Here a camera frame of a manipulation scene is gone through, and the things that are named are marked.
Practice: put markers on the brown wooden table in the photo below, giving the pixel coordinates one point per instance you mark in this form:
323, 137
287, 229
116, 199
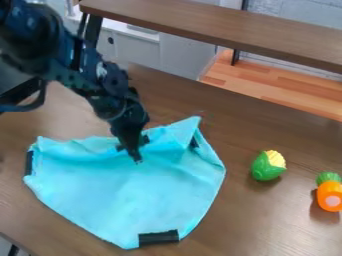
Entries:
222, 26

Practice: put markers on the white cabinet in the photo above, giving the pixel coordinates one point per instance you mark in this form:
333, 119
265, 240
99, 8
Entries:
169, 53

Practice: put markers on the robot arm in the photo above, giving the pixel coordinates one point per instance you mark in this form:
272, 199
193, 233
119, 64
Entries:
40, 43

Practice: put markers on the green yellow toy corn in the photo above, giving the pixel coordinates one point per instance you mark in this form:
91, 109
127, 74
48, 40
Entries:
267, 165

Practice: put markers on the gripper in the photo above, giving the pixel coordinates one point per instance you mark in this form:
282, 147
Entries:
127, 120

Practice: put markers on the cyan cloth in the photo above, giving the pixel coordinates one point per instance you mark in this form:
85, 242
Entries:
129, 196

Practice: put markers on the orange toy carrot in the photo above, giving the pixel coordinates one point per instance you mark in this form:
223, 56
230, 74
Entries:
330, 195

